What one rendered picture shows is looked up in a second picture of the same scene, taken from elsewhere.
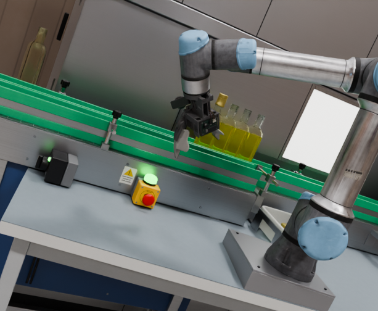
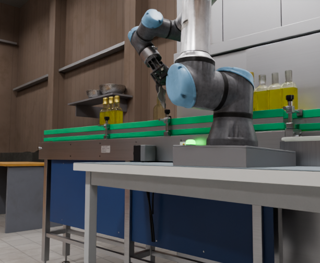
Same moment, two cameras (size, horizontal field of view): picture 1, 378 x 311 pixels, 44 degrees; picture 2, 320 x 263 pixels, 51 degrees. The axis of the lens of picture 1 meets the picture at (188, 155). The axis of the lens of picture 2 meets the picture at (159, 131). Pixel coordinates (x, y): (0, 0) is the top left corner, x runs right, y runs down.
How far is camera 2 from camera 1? 1.45 m
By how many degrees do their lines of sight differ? 65
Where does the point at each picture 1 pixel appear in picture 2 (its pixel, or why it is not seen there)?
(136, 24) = not seen: hidden behind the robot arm
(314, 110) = not seen: outside the picture
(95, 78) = (193, 111)
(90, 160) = (162, 145)
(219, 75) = (261, 67)
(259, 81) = (296, 53)
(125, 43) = not seen: hidden behind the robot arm
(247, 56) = (144, 18)
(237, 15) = (260, 23)
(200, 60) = (134, 40)
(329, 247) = (176, 86)
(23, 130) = (131, 140)
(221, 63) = (140, 33)
